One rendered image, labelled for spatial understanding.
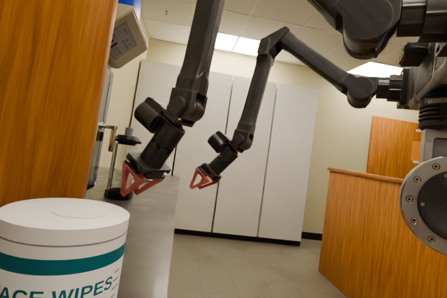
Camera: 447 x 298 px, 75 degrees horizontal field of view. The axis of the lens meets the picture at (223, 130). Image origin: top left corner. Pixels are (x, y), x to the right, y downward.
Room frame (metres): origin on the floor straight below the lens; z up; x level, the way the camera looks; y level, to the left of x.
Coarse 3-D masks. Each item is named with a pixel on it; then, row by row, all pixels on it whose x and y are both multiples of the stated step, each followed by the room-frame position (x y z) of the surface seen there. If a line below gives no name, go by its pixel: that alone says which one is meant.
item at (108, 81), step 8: (112, 80) 1.02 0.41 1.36; (104, 88) 0.94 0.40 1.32; (104, 96) 0.96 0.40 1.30; (104, 104) 0.97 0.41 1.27; (104, 112) 0.99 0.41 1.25; (104, 120) 1.00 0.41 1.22; (104, 128) 1.02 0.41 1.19; (96, 136) 0.94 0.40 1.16; (96, 144) 0.96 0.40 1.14; (96, 152) 0.97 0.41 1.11; (96, 160) 0.99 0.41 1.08; (96, 168) 1.00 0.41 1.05; (88, 176) 0.93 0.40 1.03; (96, 176) 1.02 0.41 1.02; (88, 184) 0.95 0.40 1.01
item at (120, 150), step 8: (120, 144) 1.09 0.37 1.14; (128, 144) 1.09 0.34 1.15; (136, 144) 1.12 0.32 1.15; (120, 152) 1.09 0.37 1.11; (112, 160) 1.10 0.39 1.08; (120, 160) 1.09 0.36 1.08; (112, 168) 1.09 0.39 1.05; (120, 168) 1.09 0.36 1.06; (112, 176) 1.09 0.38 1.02; (120, 176) 1.09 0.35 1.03; (128, 176) 1.10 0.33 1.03; (112, 184) 1.09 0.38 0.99; (120, 184) 1.09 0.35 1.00; (128, 184) 1.11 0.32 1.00
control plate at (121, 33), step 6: (126, 24) 0.77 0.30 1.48; (114, 30) 0.76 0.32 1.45; (120, 30) 0.78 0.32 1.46; (126, 30) 0.80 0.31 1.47; (114, 36) 0.79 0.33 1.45; (120, 36) 0.81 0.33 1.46; (126, 36) 0.84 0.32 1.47; (132, 36) 0.86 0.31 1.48; (114, 42) 0.82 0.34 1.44; (120, 42) 0.84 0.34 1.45; (126, 42) 0.87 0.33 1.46; (132, 42) 0.90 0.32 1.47; (114, 48) 0.85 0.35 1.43; (120, 48) 0.88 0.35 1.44; (126, 48) 0.91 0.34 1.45; (132, 48) 0.94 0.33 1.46; (114, 54) 0.89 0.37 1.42
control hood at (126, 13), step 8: (120, 8) 0.72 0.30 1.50; (128, 8) 0.72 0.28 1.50; (120, 16) 0.72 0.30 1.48; (128, 16) 0.74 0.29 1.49; (136, 16) 0.77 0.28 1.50; (120, 24) 0.75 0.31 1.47; (128, 24) 0.78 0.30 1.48; (136, 24) 0.81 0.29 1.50; (136, 32) 0.86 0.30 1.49; (136, 40) 0.91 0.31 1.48; (144, 40) 0.95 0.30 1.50; (136, 48) 0.96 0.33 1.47; (144, 48) 1.01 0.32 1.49; (128, 56) 0.98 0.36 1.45; (136, 56) 1.03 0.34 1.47; (112, 64) 0.97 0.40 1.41; (120, 64) 1.00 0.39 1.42
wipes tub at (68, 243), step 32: (0, 224) 0.28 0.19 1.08; (32, 224) 0.27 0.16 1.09; (64, 224) 0.28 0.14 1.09; (96, 224) 0.29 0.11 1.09; (0, 256) 0.27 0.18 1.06; (32, 256) 0.27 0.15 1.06; (64, 256) 0.27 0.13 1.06; (96, 256) 0.29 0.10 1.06; (0, 288) 0.27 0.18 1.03; (32, 288) 0.27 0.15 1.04; (64, 288) 0.28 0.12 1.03; (96, 288) 0.30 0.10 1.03
